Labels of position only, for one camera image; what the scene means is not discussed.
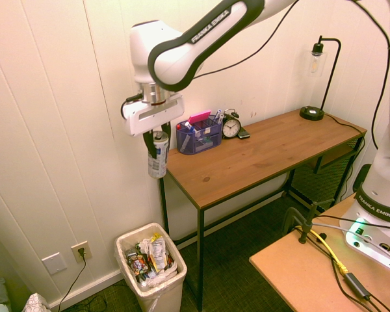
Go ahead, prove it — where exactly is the beige wall power outlet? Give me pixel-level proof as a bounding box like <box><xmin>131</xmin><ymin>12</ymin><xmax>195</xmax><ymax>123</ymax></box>
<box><xmin>70</xmin><ymin>240</ymin><xmax>93</xmax><ymax>264</ymax></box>

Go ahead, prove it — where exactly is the black power cord with plug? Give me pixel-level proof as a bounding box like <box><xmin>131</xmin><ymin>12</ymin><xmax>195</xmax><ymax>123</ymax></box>
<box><xmin>57</xmin><ymin>248</ymin><xmax>87</xmax><ymax>312</ymax></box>

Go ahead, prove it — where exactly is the pink sticky note pad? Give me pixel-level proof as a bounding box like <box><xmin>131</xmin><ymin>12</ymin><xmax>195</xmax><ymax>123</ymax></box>
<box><xmin>188</xmin><ymin>110</ymin><xmax>212</xmax><ymax>124</ymax></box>

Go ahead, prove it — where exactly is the grey cable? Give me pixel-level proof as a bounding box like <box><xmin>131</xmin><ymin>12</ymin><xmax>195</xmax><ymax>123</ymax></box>
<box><xmin>311</xmin><ymin>221</ymin><xmax>390</xmax><ymax>271</ymax></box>

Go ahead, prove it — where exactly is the black table clamp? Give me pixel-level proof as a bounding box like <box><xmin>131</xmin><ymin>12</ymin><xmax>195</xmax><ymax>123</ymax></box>
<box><xmin>281</xmin><ymin>199</ymin><xmax>335</xmax><ymax>245</ymax></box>

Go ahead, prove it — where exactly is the black desk lamp glass shade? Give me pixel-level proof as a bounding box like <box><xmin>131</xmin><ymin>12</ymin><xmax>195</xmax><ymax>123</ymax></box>
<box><xmin>299</xmin><ymin>34</ymin><xmax>342</xmax><ymax>122</ymax></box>

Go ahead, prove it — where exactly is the wooden table with black frame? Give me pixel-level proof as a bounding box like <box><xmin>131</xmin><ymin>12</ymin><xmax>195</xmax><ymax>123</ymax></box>
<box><xmin>158</xmin><ymin>109</ymin><xmax>368</xmax><ymax>312</ymax></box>

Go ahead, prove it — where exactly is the yellow ethernet cable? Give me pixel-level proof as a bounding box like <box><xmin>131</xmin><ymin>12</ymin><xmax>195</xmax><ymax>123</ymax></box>
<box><xmin>293</xmin><ymin>224</ymin><xmax>350</xmax><ymax>274</ymax></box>

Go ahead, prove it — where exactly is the light wooden robot mounting table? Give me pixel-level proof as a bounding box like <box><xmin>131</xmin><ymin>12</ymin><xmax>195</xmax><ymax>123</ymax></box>
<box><xmin>249</xmin><ymin>191</ymin><xmax>390</xmax><ymax>312</ymax></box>

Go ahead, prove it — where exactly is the black lamp cord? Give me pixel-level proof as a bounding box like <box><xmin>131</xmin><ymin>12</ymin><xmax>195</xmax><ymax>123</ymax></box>
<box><xmin>324</xmin><ymin>112</ymin><xmax>367</xmax><ymax>153</ymax></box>

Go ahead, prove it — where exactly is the white blank wall plate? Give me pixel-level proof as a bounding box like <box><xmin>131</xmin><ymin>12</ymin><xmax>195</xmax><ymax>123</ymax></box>
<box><xmin>41</xmin><ymin>252</ymin><xmax>68</xmax><ymax>276</ymax></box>

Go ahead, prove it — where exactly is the blue mesh desk organizer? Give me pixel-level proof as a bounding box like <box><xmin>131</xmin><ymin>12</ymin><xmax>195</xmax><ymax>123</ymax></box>
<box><xmin>175</xmin><ymin>114</ymin><xmax>223</xmax><ymax>155</ymax></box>

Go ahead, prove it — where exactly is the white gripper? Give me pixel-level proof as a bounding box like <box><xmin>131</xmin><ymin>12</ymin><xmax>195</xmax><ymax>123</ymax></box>
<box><xmin>122</xmin><ymin>94</ymin><xmax>185</xmax><ymax>160</ymax></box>

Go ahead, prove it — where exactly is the white printed drink can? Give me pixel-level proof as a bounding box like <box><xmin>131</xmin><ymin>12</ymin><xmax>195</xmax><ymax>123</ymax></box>
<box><xmin>148</xmin><ymin>131</ymin><xmax>170</xmax><ymax>179</ymax></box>

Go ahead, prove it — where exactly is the patterned tissue box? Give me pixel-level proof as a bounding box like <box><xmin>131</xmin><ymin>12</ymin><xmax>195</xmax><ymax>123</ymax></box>
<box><xmin>20</xmin><ymin>292</ymin><xmax>53</xmax><ymax>312</ymax></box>

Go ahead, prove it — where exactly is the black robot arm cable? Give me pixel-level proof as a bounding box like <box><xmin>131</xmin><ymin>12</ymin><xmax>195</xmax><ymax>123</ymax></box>
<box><xmin>193</xmin><ymin>0</ymin><xmax>390</xmax><ymax>151</ymax></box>

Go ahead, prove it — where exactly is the black cable adapter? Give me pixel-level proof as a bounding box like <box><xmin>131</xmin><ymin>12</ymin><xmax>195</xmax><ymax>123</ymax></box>
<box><xmin>342</xmin><ymin>272</ymin><xmax>373</xmax><ymax>301</ymax></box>

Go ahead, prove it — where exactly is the yellow white snack wrapper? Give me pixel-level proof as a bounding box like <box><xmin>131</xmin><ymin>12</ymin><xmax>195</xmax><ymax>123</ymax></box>
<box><xmin>148</xmin><ymin>233</ymin><xmax>168</xmax><ymax>272</ymax></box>

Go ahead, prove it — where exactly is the black twin-bell alarm clock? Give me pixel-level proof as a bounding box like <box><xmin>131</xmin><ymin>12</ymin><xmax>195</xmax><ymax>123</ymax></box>
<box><xmin>221</xmin><ymin>109</ymin><xmax>242</xmax><ymax>140</ymax></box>

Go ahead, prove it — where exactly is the beige plastic trash bin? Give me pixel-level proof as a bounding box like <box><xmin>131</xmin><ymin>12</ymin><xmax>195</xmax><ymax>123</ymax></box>
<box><xmin>114</xmin><ymin>222</ymin><xmax>188</xmax><ymax>312</ymax></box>

